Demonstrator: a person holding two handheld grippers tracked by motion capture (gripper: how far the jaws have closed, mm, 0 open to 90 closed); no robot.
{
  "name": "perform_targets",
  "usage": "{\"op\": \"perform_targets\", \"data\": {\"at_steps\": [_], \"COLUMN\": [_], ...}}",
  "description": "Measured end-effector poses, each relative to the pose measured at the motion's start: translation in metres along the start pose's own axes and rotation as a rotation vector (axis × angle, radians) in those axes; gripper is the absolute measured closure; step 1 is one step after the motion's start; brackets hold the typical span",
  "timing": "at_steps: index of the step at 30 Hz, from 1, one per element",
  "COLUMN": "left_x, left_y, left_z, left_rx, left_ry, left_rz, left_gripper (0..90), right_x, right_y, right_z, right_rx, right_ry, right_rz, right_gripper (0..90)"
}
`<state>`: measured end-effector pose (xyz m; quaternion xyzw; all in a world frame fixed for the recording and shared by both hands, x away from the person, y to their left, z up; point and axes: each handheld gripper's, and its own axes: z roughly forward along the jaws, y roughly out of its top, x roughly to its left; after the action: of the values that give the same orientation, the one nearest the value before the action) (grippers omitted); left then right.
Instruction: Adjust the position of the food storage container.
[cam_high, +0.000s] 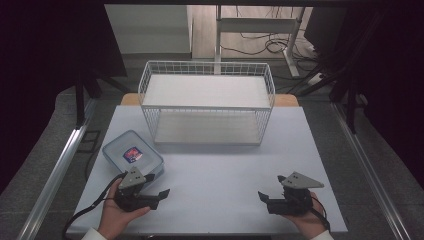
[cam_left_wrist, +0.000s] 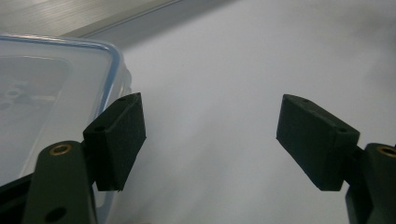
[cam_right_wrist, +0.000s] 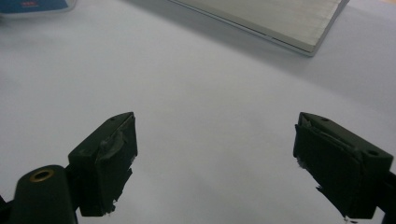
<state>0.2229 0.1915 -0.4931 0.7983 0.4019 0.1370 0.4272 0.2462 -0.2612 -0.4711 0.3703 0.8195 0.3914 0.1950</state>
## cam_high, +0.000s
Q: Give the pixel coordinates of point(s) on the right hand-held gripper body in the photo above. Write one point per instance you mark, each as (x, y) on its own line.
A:
(290, 205)

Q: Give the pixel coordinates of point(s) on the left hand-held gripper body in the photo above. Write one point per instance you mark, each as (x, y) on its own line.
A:
(133, 200)

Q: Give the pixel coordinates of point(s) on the person's right hand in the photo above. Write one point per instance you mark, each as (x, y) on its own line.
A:
(311, 221)

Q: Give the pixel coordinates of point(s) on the person's left hand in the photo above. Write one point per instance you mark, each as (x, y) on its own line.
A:
(111, 218)

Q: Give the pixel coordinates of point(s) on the clear plastic lidded container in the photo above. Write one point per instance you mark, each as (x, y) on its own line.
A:
(133, 155)

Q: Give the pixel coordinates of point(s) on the black tripod stand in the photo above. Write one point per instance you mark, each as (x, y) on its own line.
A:
(80, 100)
(350, 100)

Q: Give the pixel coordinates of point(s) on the white power strip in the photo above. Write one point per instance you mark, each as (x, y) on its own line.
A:
(315, 79)

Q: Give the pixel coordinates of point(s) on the black curtain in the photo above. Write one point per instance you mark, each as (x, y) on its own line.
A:
(50, 66)
(393, 83)

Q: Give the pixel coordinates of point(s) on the white cabinet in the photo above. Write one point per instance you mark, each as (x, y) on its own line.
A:
(150, 28)

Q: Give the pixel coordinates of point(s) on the aluminium rail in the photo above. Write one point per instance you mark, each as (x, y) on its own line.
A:
(370, 173)
(53, 176)

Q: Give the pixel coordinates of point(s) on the white metal desk frame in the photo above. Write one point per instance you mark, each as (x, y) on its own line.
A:
(256, 25)

